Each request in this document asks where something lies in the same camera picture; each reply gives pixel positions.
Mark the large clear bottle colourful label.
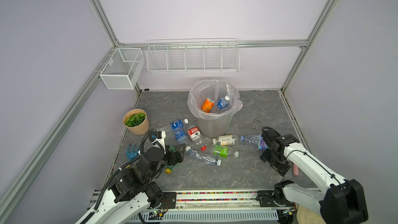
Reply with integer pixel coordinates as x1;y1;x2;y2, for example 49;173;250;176
240;134;268;150

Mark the clear bottle white cap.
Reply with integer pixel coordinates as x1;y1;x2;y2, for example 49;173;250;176
185;146;222;166

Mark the green label clear bottle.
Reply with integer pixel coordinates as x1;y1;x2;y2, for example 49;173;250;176
211;145;239;158

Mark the orange label bottle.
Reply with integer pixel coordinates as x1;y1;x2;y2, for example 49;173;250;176
201;97;215;113

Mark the blue label bottle white cap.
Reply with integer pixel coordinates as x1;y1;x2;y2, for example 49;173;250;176
217;95;231;111

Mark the crushed green bottle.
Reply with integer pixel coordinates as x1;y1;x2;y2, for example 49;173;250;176
164;164;176;174

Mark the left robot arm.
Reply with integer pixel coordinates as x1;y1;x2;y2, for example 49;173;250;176
78;129;186;224

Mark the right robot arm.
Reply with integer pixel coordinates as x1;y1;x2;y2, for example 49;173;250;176
260;127;369;224

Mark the blue label bottle near bin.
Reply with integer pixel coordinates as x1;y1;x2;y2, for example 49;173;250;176
170;118;189;144

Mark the grey mesh waste bin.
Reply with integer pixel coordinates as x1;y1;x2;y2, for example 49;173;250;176
190;80;240;139

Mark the clear plastic bin liner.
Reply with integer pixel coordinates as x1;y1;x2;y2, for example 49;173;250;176
187;79;243;120

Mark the pink stick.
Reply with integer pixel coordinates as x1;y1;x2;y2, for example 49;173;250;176
293;164;300;176

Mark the red label clear bottle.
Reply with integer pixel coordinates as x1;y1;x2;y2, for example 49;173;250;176
188;125;207;151

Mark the teal plastic garden fork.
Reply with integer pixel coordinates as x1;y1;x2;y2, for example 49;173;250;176
126;144;141;161

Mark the white yellow label clear bottle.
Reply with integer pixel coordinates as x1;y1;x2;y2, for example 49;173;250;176
212;134;241;146

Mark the beige pot with green plant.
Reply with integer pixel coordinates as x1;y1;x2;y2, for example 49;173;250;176
123;109;150;135

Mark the white mesh box basket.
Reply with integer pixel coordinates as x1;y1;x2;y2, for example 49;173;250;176
100;48;145;90

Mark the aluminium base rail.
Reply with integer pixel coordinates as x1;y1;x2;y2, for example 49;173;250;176
83;187;357;224

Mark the white wire wall shelf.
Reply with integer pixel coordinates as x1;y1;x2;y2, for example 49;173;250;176
146;38;240;73

